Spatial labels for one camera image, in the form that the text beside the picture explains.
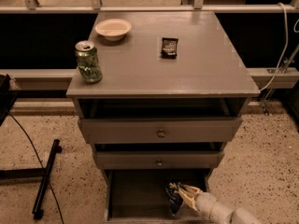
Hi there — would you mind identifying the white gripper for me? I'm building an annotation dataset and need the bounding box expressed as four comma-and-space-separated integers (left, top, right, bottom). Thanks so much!
178, 185, 233, 224

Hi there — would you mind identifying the blue chip bag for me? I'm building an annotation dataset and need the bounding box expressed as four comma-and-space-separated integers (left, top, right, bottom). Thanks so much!
165, 182, 183, 215

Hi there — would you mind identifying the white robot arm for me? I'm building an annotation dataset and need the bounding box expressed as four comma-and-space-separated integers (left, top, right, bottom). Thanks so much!
177, 184, 263, 224

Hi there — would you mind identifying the grey bottom drawer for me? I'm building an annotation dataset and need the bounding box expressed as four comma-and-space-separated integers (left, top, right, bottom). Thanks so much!
103, 169, 214, 224

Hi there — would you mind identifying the grey drawer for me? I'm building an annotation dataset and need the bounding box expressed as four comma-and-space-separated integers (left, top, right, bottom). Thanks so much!
78, 118, 242, 144
103, 169, 214, 224
93, 151, 224, 170

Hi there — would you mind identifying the grey middle drawer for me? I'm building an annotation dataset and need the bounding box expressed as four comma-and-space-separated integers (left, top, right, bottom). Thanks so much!
93, 151, 224, 170

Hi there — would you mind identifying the grey wooden drawer cabinet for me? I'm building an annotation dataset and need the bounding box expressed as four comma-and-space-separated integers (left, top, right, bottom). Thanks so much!
65, 10, 261, 224

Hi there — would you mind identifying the grey top drawer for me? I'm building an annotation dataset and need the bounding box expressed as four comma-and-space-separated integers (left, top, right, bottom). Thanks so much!
78, 118, 242, 144

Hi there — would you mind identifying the dark snack bar wrapper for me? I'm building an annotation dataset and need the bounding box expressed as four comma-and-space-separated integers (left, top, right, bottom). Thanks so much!
161, 37, 178, 59

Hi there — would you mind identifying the black stand base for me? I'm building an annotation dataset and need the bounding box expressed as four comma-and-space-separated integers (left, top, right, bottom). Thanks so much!
0, 139, 62, 220

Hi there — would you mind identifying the green soda can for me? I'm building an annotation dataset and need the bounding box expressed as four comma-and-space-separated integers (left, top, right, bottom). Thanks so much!
75, 40, 102, 83

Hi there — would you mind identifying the white paper bowl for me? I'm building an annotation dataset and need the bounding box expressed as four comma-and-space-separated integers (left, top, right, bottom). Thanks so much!
95, 19, 132, 41

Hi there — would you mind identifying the black device on left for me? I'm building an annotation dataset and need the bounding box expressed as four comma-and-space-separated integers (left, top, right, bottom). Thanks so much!
0, 75, 18, 126

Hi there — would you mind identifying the metal bracket on ledge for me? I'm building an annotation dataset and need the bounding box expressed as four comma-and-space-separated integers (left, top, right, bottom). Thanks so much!
260, 44, 299, 116

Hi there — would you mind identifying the black cable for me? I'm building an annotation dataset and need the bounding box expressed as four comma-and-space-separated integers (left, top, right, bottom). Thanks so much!
7, 110, 65, 224

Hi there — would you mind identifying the white cable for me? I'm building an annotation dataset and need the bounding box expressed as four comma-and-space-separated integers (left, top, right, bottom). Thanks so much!
259, 2, 299, 92

